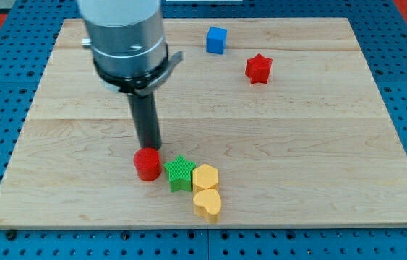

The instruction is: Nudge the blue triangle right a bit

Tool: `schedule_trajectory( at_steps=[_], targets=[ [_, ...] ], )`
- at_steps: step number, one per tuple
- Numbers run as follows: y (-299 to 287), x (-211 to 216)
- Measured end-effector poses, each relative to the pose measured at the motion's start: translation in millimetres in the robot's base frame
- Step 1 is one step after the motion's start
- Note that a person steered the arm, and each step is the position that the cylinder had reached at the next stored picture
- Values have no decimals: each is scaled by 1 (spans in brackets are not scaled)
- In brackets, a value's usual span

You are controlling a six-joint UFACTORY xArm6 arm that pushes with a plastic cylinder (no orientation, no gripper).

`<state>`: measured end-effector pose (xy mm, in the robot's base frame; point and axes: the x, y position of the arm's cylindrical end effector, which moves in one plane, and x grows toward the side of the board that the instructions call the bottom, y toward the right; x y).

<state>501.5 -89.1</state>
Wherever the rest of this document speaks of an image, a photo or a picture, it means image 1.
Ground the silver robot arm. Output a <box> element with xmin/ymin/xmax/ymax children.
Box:
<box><xmin>77</xmin><ymin>0</ymin><xmax>183</xmax><ymax>97</ymax></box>

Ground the green star block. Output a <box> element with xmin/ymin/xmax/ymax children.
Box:
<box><xmin>164</xmin><ymin>155</ymin><xmax>196</xmax><ymax>192</ymax></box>

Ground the yellow hexagon block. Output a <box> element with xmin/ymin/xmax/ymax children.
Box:
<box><xmin>192</xmin><ymin>164</ymin><xmax>219</xmax><ymax>194</ymax></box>

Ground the red cylinder block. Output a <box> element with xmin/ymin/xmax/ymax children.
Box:
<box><xmin>133</xmin><ymin>147</ymin><xmax>161</xmax><ymax>181</ymax></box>

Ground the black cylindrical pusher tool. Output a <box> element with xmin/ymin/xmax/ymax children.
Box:
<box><xmin>127</xmin><ymin>94</ymin><xmax>162</xmax><ymax>150</ymax></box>

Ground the yellow heart block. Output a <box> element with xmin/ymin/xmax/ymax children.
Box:
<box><xmin>192</xmin><ymin>189</ymin><xmax>222</xmax><ymax>225</ymax></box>

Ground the red star block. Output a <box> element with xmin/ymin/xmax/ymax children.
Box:
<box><xmin>245</xmin><ymin>53</ymin><xmax>273</xmax><ymax>85</ymax></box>

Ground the wooden board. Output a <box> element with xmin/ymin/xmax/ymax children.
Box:
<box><xmin>0</xmin><ymin>18</ymin><xmax>407</xmax><ymax>230</ymax></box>

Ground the blue cube block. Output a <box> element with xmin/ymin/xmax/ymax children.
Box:
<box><xmin>206</xmin><ymin>27</ymin><xmax>227</xmax><ymax>55</ymax></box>

